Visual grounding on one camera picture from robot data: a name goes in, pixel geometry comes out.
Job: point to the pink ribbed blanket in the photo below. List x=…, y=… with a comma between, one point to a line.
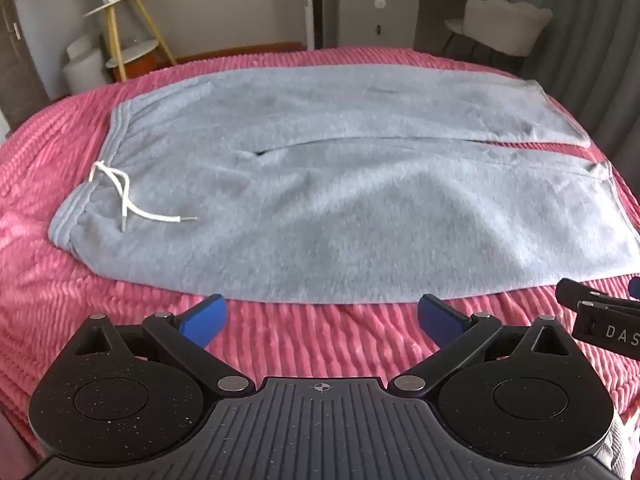
x=310, y=340

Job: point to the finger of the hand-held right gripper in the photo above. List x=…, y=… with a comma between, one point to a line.
x=590, y=294

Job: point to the grey fleece pants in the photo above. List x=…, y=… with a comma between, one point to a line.
x=350, y=185

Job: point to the orange round stool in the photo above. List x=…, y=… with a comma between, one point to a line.
x=142, y=62

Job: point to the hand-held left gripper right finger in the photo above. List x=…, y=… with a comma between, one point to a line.
x=436, y=316

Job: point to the white upholstered chair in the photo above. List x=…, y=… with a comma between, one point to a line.
x=500, y=27

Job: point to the grey curtain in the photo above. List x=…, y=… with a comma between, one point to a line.
x=585, y=45

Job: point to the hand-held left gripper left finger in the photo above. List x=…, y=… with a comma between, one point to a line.
x=206, y=316

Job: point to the grey drawer cabinet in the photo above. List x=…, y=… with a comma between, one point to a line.
x=375, y=20

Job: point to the white cylinder container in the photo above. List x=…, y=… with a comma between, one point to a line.
x=85, y=67

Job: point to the wooden tripod side table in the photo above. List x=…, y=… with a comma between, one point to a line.
x=131, y=25

